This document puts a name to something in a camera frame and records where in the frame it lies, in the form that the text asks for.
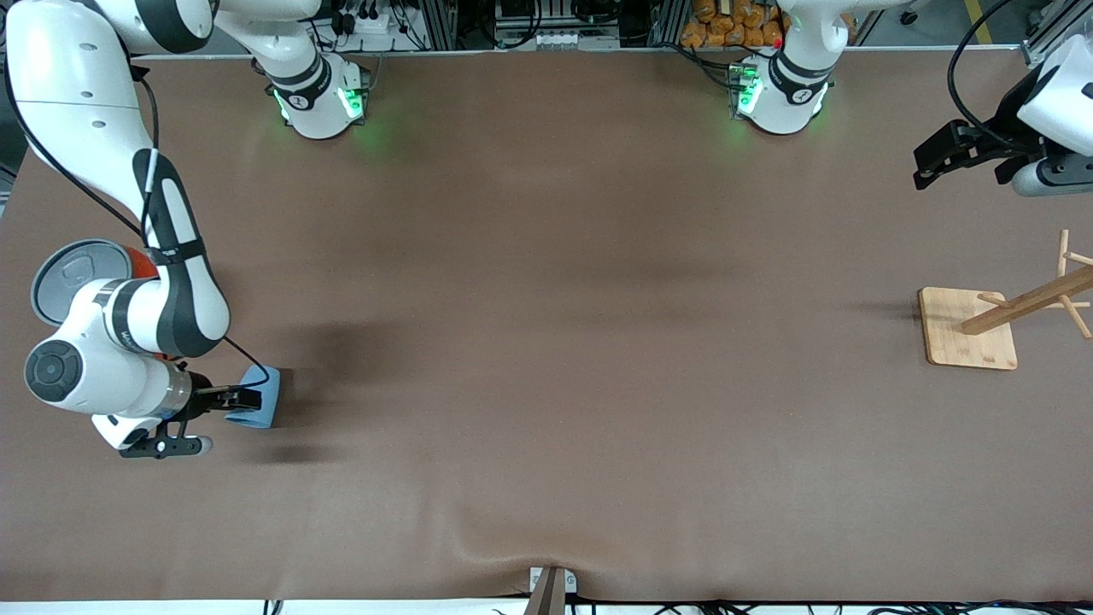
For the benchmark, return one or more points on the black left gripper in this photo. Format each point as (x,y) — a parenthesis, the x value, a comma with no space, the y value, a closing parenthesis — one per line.
(1004,134)

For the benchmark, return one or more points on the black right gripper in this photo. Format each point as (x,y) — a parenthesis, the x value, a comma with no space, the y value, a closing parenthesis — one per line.
(199,399)

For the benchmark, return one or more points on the light blue plastic cup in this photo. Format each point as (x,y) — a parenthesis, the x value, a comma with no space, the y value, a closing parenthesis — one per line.
(266,416)

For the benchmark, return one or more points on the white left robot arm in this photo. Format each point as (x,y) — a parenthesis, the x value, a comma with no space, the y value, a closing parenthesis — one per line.
(786,111)

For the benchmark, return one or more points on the wooden cup rack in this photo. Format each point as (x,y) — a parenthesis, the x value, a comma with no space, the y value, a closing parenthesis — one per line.
(969,337)

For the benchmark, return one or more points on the orange can with grey lid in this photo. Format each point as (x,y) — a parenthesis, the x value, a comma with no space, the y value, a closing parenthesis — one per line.
(73,273)

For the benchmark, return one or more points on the orange snack bag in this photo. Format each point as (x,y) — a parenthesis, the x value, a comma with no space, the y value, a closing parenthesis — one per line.
(726,21)

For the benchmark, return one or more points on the white power strip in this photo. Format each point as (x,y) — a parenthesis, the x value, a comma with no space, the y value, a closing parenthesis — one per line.
(376,24)

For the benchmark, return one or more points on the aluminium frame post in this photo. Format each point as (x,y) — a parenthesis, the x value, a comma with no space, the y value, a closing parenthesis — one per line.
(1046,38)

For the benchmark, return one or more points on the camera stand with white bracket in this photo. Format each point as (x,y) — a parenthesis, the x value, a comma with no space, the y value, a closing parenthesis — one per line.
(551,598)

